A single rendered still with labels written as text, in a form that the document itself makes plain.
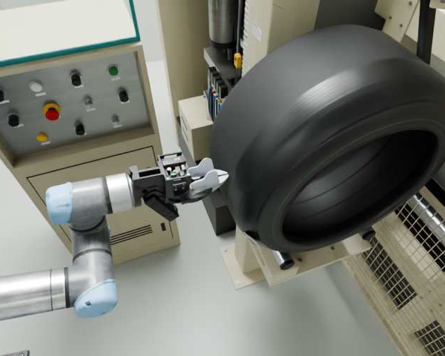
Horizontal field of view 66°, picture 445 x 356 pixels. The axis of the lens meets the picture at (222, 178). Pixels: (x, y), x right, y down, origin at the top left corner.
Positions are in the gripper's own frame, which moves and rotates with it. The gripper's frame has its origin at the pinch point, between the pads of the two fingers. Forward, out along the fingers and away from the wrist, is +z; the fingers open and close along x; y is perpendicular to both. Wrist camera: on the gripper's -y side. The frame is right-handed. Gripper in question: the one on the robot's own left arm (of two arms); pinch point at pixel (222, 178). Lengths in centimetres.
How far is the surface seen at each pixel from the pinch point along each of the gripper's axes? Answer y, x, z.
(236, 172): 4.4, -2.9, 1.7
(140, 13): -75, 251, 29
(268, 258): -34.9, -6.5, 16.5
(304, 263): -39, -10, 29
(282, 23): 22.2, 24.8, 22.0
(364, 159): -15, 8, 53
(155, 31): -90, 249, 40
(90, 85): -12, 60, -24
